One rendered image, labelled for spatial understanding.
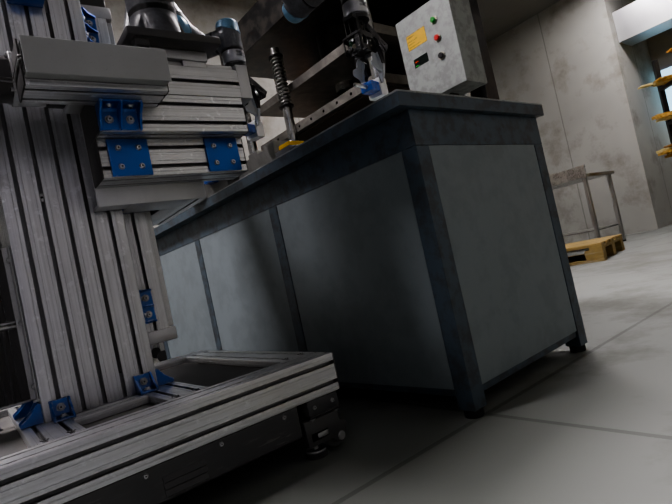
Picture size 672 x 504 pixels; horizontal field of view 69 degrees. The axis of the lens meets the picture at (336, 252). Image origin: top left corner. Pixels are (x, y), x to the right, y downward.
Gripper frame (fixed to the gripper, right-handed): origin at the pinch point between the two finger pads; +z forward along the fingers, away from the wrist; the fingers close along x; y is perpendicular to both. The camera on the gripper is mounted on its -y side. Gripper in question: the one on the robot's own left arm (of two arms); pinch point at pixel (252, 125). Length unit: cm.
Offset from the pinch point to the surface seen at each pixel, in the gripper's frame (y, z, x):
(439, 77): -86, -19, 34
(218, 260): -15, 39, -49
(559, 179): -486, 9, -5
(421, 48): -88, -35, 29
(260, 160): -6.5, 10.1, -5.8
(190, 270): -22, 40, -77
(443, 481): 41, 95, 66
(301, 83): -104, -54, -52
